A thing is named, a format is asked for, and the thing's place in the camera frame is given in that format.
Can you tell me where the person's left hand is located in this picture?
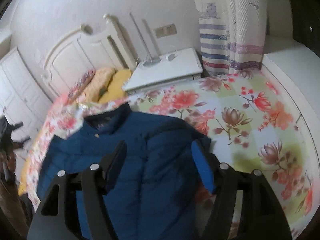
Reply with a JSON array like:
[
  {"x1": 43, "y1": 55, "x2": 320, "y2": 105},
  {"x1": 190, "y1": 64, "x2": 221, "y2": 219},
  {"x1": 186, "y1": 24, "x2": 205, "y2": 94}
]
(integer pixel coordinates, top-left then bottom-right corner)
[{"x1": 1, "y1": 151, "x2": 16, "y2": 181}]

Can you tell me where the slim grey desk lamp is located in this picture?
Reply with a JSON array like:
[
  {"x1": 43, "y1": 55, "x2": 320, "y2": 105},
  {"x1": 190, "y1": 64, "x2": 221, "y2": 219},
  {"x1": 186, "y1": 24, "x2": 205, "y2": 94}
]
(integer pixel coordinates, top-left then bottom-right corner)
[{"x1": 129, "y1": 12, "x2": 161, "y2": 67}]

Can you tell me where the yellow daisy bedsheet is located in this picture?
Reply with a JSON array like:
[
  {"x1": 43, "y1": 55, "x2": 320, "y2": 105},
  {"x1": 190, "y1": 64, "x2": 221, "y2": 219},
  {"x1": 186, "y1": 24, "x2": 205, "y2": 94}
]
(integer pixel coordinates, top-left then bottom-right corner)
[{"x1": 18, "y1": 158, "x2": 29, "y2": 196}]

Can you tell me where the floral bed quilt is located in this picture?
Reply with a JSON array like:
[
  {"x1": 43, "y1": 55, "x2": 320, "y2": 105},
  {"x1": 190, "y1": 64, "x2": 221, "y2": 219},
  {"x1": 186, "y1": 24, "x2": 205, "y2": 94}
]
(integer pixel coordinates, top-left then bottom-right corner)
[{"x1": 27, "y1": 70, "x2": 319, "y2": 238}]

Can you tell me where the gold wall socket plate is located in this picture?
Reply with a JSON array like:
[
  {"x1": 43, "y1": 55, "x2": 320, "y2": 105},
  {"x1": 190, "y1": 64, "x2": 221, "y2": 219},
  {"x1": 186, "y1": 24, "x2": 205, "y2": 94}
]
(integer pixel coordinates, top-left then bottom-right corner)
[{"x1": 154, "y1": 24, "x2": 177, "y2": 38}]

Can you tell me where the navy blue puffer jacket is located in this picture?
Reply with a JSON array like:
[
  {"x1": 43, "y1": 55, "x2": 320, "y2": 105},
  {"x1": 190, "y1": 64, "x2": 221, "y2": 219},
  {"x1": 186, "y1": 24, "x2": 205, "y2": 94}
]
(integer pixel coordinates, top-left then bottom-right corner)
[{"x1": 37, "y1": 103, "x2": 211, "y2": 239}]

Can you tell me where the white charger with cable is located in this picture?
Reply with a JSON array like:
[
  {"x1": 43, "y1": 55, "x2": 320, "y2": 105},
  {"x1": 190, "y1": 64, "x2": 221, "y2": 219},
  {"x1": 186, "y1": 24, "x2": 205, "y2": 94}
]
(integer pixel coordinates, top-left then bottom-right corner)
[{"x1": 165, "y1": 50, "x2": 178, "y2": 61}]

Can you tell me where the white wardrobe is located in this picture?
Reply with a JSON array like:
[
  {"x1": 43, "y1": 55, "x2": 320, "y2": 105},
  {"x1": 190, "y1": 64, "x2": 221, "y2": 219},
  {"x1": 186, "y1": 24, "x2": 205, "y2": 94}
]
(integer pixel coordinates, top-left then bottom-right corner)
[{"x1": 0, "y1": 47, "x2": 53, "y2": 156}]

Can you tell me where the beige patterned pillow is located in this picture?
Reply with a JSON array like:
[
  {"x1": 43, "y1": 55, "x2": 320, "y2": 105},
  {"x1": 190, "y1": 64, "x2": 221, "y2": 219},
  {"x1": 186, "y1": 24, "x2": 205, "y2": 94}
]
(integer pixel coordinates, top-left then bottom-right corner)
[{"x1": 81, "y1": 67, "x2": 116, "y2": 102}]

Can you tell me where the embroidered round cushion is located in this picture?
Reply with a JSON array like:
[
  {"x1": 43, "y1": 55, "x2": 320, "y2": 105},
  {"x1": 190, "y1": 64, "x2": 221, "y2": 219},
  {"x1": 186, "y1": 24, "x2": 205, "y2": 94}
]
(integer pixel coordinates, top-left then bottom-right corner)
[{"x1": 68, "y1": 70, "x2": 95, "y2": 101}]

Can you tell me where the white nightstand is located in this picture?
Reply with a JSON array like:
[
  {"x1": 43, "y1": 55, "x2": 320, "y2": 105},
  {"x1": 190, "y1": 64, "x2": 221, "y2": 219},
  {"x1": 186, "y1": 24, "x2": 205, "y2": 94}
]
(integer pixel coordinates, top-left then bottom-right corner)
[{"x1": 123, "y1": 48, "x2": 203, "y2": 94}]

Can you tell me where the white wooden headboard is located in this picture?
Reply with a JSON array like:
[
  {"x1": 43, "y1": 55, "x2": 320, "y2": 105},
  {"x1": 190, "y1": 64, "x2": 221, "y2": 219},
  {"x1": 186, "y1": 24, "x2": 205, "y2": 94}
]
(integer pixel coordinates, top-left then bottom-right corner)
[{"x1": 42, "y1": 14, "x2": 137, "y2": 98}]

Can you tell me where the yellow pillow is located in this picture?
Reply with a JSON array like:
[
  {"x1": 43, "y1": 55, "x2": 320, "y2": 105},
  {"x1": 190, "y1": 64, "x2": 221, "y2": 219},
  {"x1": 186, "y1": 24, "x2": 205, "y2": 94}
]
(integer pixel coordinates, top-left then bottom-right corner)
[{"x1": 98, "y1": 69, "x2": 132, "y2": 104}]

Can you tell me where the white window bench cabinet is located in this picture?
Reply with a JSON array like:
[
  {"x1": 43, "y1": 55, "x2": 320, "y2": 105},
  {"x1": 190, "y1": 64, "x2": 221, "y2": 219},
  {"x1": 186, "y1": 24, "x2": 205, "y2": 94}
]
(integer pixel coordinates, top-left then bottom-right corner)
[{"x1": 263, "y1": 36, "x2": 319, "y2": 152}]

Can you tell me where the patterned sailboat curtain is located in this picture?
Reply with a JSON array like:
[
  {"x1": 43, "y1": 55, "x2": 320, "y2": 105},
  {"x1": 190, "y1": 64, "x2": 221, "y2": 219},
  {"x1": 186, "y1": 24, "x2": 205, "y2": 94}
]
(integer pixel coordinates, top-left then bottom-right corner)
[{"x1": 194, "y1": 0, "x2": 267, "y2": 76}]

